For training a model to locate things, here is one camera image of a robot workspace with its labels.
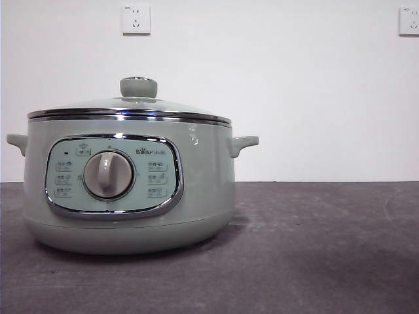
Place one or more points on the glass lid with green knob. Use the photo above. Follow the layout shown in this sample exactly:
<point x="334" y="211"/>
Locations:
<point x="137" y="86"/>

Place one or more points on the pale green electric cooking pot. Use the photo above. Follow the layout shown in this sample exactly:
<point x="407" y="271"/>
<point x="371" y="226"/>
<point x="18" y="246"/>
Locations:
<point x="203" y="170"/>

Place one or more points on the white wall socket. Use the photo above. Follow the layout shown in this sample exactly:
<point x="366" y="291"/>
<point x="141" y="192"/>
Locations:
<point x="409" y="21"/>
<point x="136" y="19"/>

